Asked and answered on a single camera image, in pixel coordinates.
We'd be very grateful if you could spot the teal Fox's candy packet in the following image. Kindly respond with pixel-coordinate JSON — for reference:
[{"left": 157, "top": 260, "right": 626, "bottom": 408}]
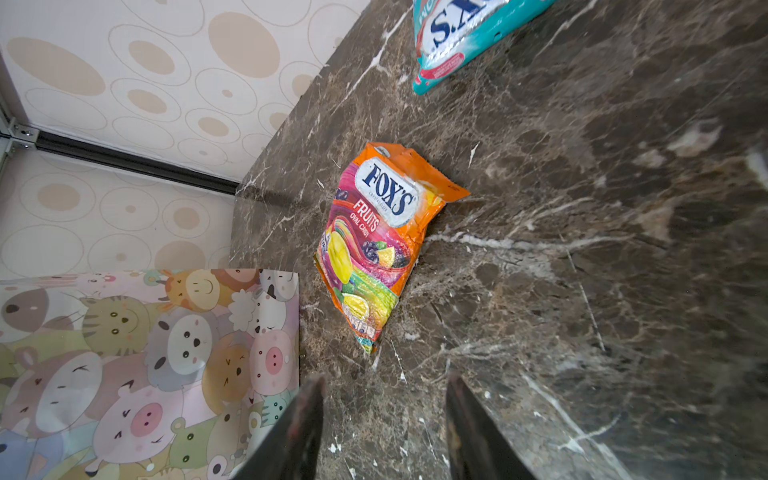
[{"left": 413, "top": 0, "right": 554, "bottom": 95}]

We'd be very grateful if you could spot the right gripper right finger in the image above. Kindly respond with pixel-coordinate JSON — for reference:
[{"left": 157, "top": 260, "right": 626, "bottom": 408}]
[{"left": 445, "top": 374, "right": 536, "bottom": 480}]

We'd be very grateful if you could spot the left black frame post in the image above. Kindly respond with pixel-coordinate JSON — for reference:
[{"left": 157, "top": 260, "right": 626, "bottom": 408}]
[{"left": 1, "top": 115, "right": 238, "bottom": 196}]

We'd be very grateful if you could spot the orange red Fox's packet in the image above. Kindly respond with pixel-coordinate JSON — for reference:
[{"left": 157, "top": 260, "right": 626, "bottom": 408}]
[{"left": 314, "top": 142, "right": 470, "bottom": 353}]

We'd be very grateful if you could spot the white paper bag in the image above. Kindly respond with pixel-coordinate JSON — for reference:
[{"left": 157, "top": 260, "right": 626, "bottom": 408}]
[{"left": 1, "top": 269, "right": 299, "bottom": 479}]

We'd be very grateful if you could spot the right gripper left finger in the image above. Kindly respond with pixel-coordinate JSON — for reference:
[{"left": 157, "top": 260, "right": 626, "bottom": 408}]
[{"left": 233, "top": 375, "right": 326, "bottom": 480}]

